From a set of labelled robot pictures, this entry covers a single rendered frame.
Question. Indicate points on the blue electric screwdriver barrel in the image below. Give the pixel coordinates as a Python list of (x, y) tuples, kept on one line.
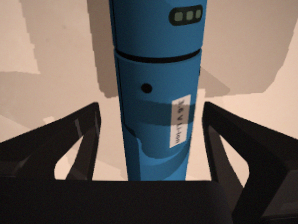
[(157, 60)]

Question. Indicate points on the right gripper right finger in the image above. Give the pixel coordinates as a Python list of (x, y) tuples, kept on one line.
[(271, 189)]

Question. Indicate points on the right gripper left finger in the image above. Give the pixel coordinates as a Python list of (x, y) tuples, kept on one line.
[(34, 154)]

